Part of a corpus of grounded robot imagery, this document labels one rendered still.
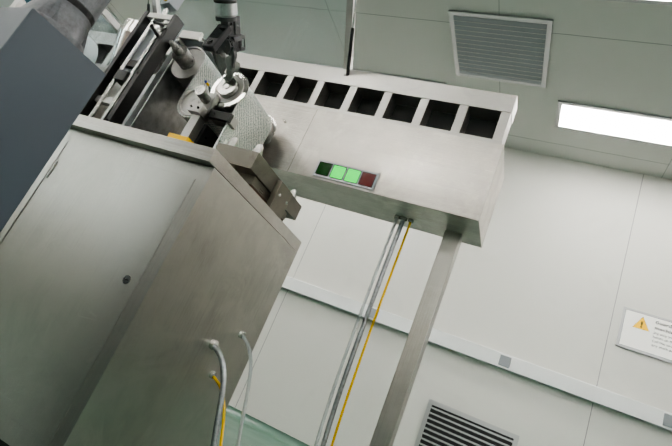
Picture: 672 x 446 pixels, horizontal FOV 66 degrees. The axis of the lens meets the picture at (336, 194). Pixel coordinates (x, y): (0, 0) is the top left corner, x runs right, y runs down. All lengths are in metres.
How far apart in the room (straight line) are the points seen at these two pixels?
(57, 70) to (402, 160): 1.16
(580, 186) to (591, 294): 0.86
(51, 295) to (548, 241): 3.50
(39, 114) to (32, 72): 0.08
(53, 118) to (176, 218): 0.36
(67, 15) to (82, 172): 0.50
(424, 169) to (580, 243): 2.55
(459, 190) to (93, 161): 1.15
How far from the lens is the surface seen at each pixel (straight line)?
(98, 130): 1.64
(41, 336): 1.47
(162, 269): 1.33
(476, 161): 1.86
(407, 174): 1.86
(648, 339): 4.13
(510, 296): 4.10
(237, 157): 1.66
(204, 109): 1.82
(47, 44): 1.23
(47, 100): 1.23
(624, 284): 4.21
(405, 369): 1.81
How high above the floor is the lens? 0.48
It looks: 19 degrees up
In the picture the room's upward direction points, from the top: 24 degrees clockwise
